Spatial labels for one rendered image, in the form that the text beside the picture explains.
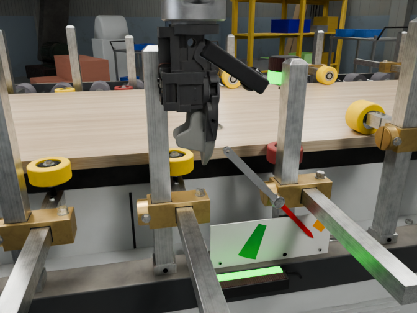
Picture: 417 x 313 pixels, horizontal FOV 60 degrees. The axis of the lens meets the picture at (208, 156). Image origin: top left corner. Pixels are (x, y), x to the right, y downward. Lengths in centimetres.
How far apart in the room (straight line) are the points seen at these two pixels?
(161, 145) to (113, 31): 624
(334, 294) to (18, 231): 70
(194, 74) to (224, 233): 34
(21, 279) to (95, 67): 441
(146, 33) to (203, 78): 1001
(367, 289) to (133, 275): 57
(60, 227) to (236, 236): 33
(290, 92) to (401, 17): 762
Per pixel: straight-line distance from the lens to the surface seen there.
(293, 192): 73
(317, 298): 95
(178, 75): 50
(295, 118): 68
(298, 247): 80
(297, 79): 67
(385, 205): 88
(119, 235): 96
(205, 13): 50
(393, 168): 84
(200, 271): 52
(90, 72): 487
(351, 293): 99
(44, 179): 75
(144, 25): 1049
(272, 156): 81
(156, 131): 62
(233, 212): 97
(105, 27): 680
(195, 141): 55
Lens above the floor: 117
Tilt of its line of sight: 20 degrees down
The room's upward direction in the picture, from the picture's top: straight up
